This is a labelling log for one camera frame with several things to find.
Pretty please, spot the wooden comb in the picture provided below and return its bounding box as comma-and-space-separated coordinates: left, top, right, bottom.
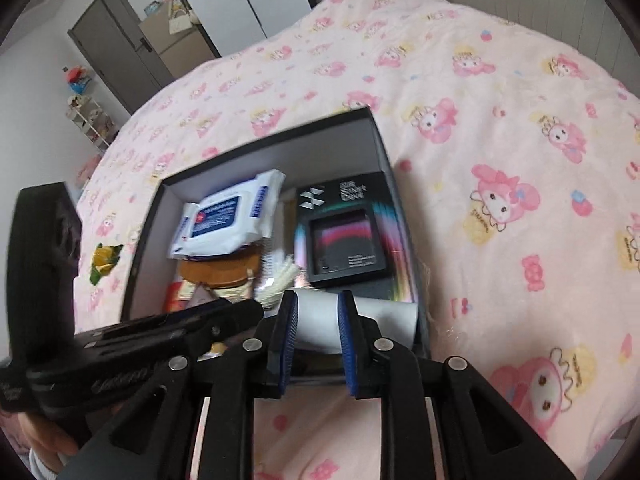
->
179, 245, 265, 291

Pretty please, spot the colourful toy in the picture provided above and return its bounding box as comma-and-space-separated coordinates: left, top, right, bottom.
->
65, 66, 96, 95

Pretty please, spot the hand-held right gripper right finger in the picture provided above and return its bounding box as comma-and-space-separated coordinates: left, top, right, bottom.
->
336, 290, 576, 480

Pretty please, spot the grey headboard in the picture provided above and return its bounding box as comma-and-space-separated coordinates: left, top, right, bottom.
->
420, 0, 640, 91

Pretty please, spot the cotton swab pack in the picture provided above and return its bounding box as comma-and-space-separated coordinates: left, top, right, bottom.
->
260, 240, 301, 311

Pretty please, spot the white wet wipes pack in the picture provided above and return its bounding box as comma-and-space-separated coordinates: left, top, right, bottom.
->
169, 169, 287, 261

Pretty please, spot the green yellow snack packet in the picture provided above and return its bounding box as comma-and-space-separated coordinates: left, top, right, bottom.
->
89, 242, 125, 285

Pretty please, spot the white shelf rack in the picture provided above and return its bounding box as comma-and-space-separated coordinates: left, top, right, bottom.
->
64, 94, 121, 153

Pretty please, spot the black box with rainbow print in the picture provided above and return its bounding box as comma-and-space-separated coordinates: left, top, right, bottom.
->
294, 171, 420, 306

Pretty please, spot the black shoebox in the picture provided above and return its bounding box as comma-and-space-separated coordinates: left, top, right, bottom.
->
120, 106, 431, 361

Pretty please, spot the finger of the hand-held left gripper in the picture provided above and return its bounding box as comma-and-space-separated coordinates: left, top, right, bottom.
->
170, 300, 265, 356

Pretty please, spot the person's left forearm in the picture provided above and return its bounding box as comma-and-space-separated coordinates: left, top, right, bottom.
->
27, 451, 68, 480

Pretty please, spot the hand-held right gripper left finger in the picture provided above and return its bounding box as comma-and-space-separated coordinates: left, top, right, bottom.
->
57, 290, 301, 480

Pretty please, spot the pink printed blanket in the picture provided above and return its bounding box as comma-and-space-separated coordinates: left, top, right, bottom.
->
72, 0, 640, 480

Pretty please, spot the black square frame box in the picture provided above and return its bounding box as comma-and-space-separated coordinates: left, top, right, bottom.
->
306, 212, 388, 288

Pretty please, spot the grey door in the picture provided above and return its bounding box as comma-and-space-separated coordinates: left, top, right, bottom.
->
67, 0, 173, 116

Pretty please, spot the grey cream tube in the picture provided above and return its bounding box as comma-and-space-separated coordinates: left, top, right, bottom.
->
295, 287, 418, 351

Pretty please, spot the brown cardboard box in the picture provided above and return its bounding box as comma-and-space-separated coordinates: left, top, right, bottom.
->
139, 12, 222, 80

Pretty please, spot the person's left hand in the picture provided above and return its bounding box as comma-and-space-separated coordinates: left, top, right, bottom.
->
20, 410, 92, 463

